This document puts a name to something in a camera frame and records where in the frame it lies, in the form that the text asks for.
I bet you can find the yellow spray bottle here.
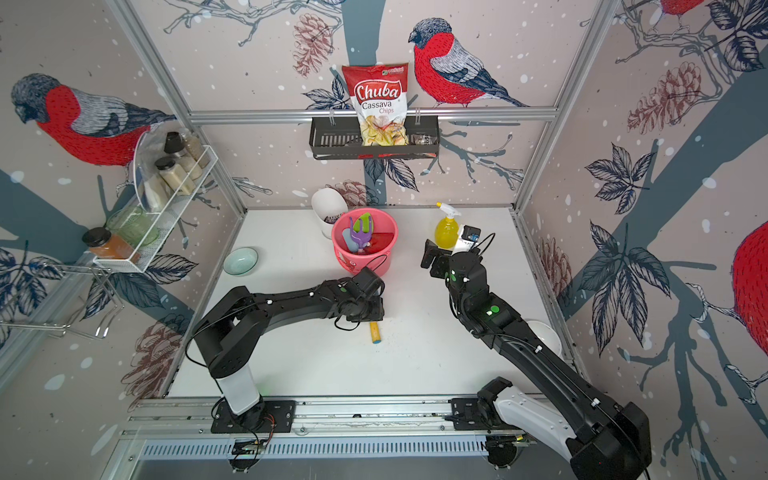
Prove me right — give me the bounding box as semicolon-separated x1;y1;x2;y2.
434;202;461;250

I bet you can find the purple toy fork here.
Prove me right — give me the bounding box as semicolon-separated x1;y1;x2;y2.
350;212;374;251

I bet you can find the white slanted cup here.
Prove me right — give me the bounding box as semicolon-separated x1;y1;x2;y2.
311;187;348;239

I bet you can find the light blue toy trowel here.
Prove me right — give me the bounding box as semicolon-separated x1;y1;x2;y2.
342;228;360;254

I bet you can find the green toy spade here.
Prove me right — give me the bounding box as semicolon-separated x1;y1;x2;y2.
351;214;369;234

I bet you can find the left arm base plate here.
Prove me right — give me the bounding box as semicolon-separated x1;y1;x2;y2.
210;398;297;435

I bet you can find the white wire wall shelf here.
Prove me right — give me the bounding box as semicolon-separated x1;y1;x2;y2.
94;121;218;273

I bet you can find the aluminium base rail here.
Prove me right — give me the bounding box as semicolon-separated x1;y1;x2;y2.
119;392;625;438

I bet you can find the orange sauce jar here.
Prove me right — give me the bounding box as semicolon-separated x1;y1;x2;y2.
81;227;140;262

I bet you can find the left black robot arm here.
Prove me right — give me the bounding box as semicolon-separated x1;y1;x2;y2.
191;267;385;416

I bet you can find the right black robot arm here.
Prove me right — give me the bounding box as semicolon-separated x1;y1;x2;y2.
421;240;652;479

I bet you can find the chrome wire rack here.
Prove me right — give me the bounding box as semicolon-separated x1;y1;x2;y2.
1;261;125;340

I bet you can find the horizontal aluminium bar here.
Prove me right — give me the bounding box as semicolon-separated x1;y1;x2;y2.
188;106;559;126

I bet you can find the blue toy rake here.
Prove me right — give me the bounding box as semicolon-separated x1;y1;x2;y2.
369;322;382;344

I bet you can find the pink plastic bucket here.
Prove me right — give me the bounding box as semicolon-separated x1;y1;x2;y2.
331;208;399;276

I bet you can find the Chuba cassava chips bag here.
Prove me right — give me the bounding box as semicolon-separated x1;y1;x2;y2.
342;64;408;146

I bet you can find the green glass bowl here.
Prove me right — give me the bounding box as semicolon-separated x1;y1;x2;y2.
106;206;159;248

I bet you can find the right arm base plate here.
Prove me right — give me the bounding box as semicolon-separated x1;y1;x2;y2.
444;397;523;433

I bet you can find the black lid spice jar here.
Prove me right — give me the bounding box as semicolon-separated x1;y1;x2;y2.
154;156;195;196
164;131;209;180

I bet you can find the white bowl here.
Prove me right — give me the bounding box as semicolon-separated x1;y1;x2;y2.
526;320;563;358

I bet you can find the black wall basket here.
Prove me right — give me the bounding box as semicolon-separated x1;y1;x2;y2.
309;116;440;160

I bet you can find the light green bowl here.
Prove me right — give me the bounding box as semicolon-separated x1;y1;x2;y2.
223;247;259;276

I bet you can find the red toy shovel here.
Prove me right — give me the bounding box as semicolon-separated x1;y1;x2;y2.
365;232;394;254

